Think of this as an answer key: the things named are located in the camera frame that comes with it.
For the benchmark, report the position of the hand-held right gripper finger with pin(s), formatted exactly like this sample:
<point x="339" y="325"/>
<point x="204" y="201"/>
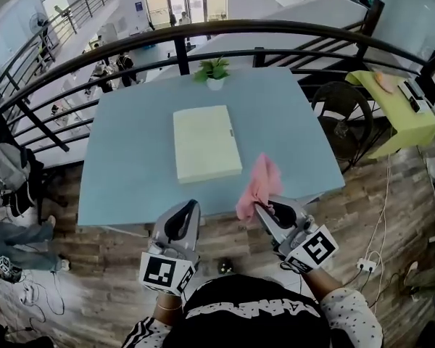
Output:
<point x="270" y="223"/>
<point x="299" y="210"/>

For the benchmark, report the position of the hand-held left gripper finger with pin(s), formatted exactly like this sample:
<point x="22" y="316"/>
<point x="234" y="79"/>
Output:
<point x="195" y="219"/>
<point x="163" y="220"/>

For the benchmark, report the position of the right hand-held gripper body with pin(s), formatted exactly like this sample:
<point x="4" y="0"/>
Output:
<point x="313" y="247"/>

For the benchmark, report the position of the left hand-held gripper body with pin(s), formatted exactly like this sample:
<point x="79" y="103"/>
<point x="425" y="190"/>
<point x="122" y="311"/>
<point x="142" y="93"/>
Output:
<point x="166" y="270"/>

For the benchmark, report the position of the pink cloth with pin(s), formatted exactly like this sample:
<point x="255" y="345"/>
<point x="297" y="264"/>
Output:
<point x="262" y="180"/>

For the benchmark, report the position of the pale yellow object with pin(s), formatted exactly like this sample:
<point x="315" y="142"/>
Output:
<point x="204" y="143"/>

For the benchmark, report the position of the person's right forearm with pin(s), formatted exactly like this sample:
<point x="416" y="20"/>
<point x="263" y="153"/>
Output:
<point x="333" y="303"/>

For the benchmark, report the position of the person's left forearm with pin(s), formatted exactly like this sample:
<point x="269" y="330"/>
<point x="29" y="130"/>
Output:
<point x="166" y="308"/>

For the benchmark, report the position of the pink object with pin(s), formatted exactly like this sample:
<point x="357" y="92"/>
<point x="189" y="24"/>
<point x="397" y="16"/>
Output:
<point x="384" y="82"/>

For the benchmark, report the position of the white flat device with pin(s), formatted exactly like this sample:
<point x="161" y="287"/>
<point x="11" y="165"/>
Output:
<point x="413" y="94"/>

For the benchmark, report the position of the white power strip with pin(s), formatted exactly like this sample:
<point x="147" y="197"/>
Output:
<point x="367" y="264"/>

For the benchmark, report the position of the person's black printed shirt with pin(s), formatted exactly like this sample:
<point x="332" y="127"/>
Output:
<point x="253" y="314"/>

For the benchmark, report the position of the black wicker chair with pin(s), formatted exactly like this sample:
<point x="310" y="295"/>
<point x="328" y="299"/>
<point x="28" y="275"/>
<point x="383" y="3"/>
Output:
<point x="342" y="114"/>

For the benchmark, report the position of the lime green covered table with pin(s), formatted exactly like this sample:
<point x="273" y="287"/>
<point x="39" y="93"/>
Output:
<point x="406" y="122"/>

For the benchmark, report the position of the green potted plant white pot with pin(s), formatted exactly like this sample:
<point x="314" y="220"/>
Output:
<point x="213" y="71"/>

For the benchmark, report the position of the grey hooded jacket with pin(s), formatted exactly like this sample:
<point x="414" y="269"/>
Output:
<point x="9" y="165"/>

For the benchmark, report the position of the black metal railing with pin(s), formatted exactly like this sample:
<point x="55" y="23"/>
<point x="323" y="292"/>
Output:
<point x="239" y="25"/>

